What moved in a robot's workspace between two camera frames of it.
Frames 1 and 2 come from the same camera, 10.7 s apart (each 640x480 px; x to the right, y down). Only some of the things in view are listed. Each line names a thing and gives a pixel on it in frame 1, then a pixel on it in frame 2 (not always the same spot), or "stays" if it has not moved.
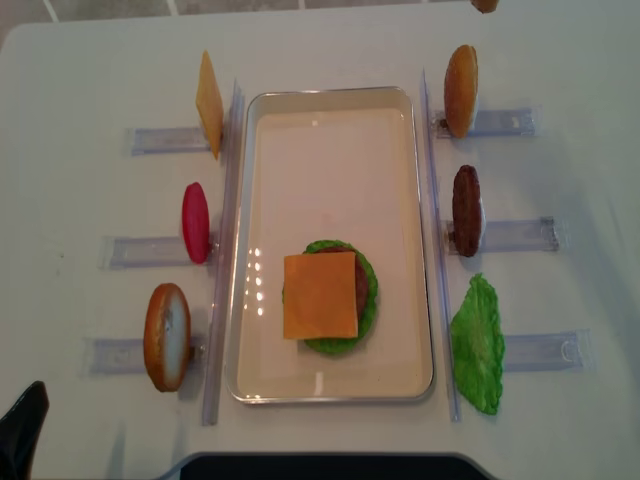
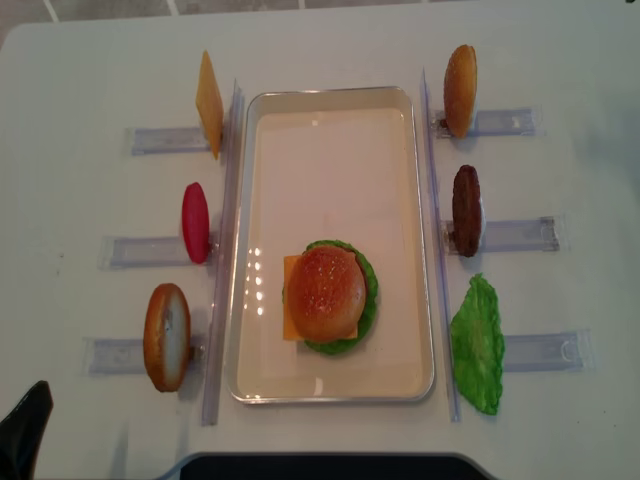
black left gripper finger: x=20 y=430 stays
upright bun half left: x=167 y=337 stays
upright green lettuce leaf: x=479 y=345 stays
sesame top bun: x=485 y=6 → x=326 y=293
